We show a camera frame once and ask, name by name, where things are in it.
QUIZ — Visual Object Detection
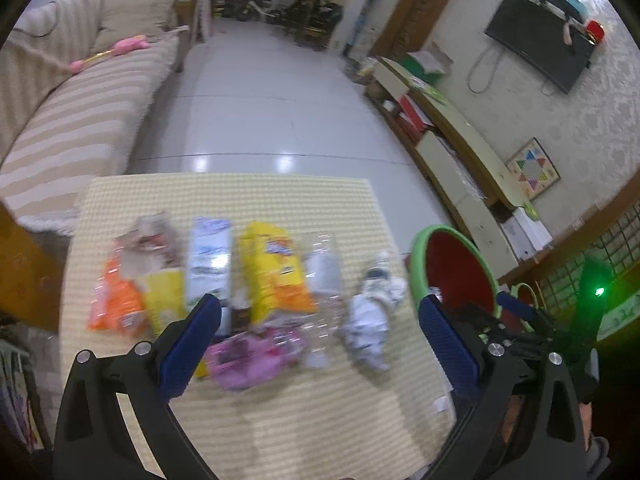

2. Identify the red bin green rim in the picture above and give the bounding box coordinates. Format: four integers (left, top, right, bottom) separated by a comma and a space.
407, 224, 502, 318

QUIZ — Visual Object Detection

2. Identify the small red bin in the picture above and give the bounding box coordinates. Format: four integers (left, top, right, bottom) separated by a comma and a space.
501, 283, 538, 333

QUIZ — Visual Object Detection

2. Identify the orange snack wrapper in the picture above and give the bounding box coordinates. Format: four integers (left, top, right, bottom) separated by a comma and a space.
87, 254, 146, 337

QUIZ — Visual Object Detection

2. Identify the clear plastic bottle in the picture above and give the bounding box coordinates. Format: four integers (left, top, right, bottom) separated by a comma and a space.
303, 232, 344, 370

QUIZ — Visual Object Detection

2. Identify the balance bike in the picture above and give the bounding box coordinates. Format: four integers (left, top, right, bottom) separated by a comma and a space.
220, 0, 276, 22

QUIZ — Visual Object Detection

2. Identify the long TV cabinet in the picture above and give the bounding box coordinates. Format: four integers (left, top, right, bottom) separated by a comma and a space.
364, 58, 529, 278

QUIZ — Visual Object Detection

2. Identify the yellow drink carton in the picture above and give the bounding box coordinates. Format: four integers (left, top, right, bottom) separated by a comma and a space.
239, 221, 317, 326

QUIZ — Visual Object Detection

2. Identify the checkered table mat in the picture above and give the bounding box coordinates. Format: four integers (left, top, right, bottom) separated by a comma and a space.
60, 174, 456, 479

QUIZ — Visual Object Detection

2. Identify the chinese checkers board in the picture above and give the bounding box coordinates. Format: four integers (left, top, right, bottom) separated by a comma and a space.
506, 138, 561, 200

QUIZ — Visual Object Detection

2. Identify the red box on shelf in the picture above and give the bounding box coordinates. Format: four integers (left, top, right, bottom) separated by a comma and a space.
398, 94, 434, 132

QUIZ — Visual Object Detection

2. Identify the brown crumpled wrapper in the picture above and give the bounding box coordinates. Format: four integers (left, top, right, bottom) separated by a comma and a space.
115, 211, 182, 280

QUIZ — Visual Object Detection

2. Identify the green box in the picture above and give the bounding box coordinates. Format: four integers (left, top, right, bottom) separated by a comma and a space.
400, 54, 446, 84

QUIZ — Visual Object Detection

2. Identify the yellow medicine box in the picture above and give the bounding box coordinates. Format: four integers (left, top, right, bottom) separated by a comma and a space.
138, 268, 186, 336

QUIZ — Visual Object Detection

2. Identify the striped beige sofa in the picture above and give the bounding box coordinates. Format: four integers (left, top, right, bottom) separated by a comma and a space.
1, 0, 189, 235

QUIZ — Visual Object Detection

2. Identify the right hand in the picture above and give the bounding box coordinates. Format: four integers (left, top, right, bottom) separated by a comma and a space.
579, 403, 611, 480

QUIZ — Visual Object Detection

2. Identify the beige sofa cushion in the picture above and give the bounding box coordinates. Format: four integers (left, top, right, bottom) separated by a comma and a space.
92, 0, 178, 53

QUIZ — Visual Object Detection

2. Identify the pink snack bag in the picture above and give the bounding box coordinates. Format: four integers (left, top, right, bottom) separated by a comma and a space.
204, 326, 307, 392

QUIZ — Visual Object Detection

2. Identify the white blue milk carton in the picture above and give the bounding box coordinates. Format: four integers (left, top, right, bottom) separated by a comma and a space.
184, 217, 232, 311

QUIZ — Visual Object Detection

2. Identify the white storage box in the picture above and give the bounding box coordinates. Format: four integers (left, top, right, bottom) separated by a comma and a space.
501, 207, 552, 261

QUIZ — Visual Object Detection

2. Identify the white paper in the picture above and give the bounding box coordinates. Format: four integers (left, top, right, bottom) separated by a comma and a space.
338, 250, 408, 373

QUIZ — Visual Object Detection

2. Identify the wall television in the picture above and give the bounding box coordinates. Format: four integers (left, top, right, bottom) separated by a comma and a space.
485, 0, 597, 94

